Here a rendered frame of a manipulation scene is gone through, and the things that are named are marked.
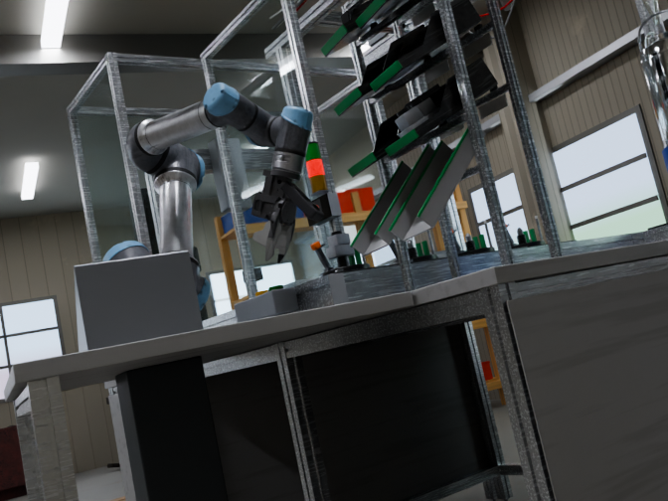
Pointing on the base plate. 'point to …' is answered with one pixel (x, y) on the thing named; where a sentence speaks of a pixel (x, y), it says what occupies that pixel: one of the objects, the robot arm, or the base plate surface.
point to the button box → (267, 305)
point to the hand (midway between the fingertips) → (276, 256)
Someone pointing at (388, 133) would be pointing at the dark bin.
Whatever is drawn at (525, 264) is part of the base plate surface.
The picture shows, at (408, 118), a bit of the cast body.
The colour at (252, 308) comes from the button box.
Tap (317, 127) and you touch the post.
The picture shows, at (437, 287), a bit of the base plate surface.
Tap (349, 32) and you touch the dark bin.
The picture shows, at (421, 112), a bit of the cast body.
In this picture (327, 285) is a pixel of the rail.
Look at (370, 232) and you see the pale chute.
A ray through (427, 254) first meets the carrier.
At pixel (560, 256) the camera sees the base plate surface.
